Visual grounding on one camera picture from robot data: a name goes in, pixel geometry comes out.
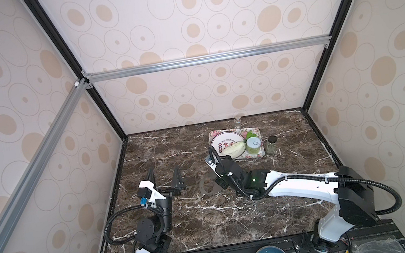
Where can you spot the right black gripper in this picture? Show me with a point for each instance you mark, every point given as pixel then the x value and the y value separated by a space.
pixel 223 169

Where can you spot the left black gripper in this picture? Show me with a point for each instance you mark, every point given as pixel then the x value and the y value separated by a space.
pixel 177 190

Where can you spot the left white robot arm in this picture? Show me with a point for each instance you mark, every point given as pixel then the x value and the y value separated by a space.
pixel 151 232

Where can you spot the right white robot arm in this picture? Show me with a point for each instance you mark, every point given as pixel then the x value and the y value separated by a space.
pixel 352 196

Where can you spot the pale napa cabbage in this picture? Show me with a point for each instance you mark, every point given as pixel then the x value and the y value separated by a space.
pixel 235 150

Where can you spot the white round plate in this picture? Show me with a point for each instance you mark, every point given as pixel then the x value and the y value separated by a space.
pixel 225 139

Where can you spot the green labelled tin can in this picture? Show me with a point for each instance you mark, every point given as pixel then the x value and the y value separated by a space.
pixel 253 145

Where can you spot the green plastic leaf vegetable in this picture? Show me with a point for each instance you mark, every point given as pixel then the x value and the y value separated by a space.
pixel 250 134

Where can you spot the floral rectangular tray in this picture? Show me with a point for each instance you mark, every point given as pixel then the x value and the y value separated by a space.
pixel 243 133

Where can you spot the green herb spice jar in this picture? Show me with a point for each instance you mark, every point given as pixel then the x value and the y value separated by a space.
pixel 271 145

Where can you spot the clear glass shaker bottle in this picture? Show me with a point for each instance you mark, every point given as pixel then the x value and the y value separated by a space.
pixel 238 120

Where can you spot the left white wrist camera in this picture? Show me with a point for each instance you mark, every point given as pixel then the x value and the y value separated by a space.
pixel 147 194

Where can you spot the side aluminium frame rail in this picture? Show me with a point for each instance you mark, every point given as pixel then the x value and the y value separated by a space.
pixel 18 200

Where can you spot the horizontal aluminium frame rail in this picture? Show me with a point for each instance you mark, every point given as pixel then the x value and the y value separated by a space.
pixel 209 59

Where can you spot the black vertical left corner post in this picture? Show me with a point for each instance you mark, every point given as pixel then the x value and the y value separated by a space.
pixel 36 9

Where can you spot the black vertical corner post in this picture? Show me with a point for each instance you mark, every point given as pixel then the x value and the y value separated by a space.
pixel 36 9
pixel 340 18

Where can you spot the black vertical right corner post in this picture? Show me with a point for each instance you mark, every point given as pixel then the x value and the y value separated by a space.
pixel 340 18

